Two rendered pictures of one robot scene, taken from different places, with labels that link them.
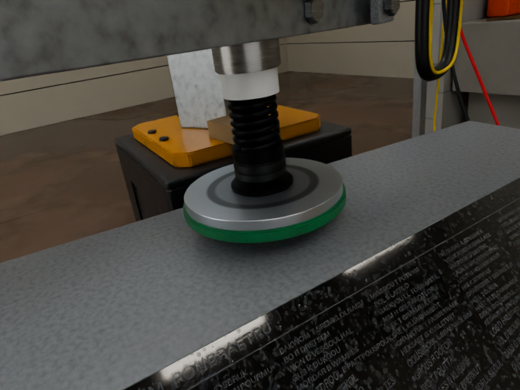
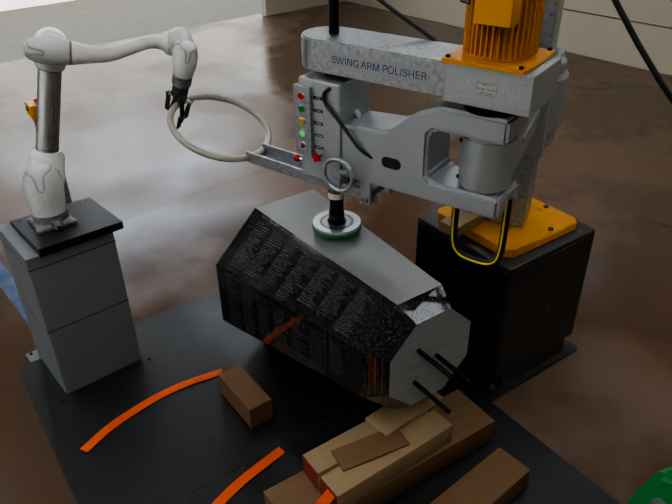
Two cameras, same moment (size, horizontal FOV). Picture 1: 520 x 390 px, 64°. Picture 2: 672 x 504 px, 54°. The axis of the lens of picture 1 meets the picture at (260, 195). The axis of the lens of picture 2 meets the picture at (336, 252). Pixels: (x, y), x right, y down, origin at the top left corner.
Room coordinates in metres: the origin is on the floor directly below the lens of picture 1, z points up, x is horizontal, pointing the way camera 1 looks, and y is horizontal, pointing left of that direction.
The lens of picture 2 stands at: (0.18, -2.53, 2.32)
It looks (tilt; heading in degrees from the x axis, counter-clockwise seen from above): 32 degrees down; 83
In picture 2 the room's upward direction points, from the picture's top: 1 degrees counter-clockwise
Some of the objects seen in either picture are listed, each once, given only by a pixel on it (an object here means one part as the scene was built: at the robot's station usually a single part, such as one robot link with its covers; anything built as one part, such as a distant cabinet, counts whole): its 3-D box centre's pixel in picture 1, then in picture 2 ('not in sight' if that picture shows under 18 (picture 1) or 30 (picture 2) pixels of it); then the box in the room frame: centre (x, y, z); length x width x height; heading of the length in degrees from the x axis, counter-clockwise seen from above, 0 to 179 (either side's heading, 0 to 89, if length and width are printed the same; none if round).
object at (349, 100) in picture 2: not in sight; (351, 131); (0.58, -0.06, 1.32); 0.36 x 0.22 x 0.45; 137
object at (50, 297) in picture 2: not in sight; (73, 297); (-0.77, 0.28, 0.40); 0.50 x 0.50 x 0.80; 33
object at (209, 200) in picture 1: (262, 188); (336, 222); (0.52, -0.01, 0.87); 0.21 x 0.21 x 0.01
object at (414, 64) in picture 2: not in sight; (414, 68); (0.77, -0.24, 1.61); 0.96 x 0.25 x 0.17; 137
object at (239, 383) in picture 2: not in sight; (245, 395); (0.04, -0.19, 0.07); 0.30 x 0.12 x 0.12; 119
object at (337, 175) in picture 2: not in sight; (343, 171); (0.52, -0.17, 1.20); 0.15 x 0.10 x 0.15; 137
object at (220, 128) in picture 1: (242, 129); (461, 221); (1.10, 0.02, 0.81); 0.20 x 0.10 x 0.05; 35
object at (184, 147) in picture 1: (221, 125); (505, 217); (1.35, 0.10, 0.76); 0.49 x 0.49 x 0.05; 27
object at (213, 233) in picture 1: (263, 190); (336, 222); (0.52, -0.01, 0.87); 0.22 x 0.22 x 0.04
